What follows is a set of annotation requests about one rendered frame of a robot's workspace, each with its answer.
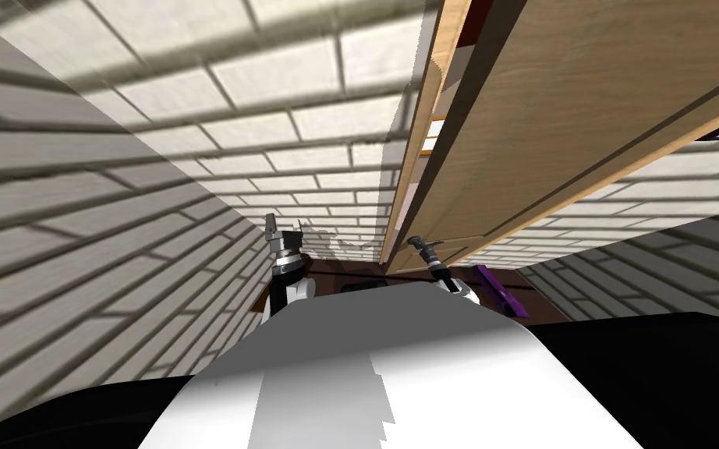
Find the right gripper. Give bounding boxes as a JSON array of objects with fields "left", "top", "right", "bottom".
[{"left": 406, "top": 235, "right": 445, "bottom": 256}]

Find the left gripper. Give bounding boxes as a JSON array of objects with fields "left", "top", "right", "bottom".
[{"left": 264, "top": 212, "right": 305, "bottom": 256}]

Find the purple flat bar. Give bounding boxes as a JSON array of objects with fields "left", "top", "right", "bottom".
[{"left": 471, "top": 264, "right": 530, "bottom": 319}]

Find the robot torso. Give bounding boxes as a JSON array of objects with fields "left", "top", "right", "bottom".
[{"left": 137, "top": 280, "right": 646, "bottom": 449}]

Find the light wooden door leaf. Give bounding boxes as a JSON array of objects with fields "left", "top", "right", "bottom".
[{"left": 387, "top": 0, "right": 719, "bottom": 276}]

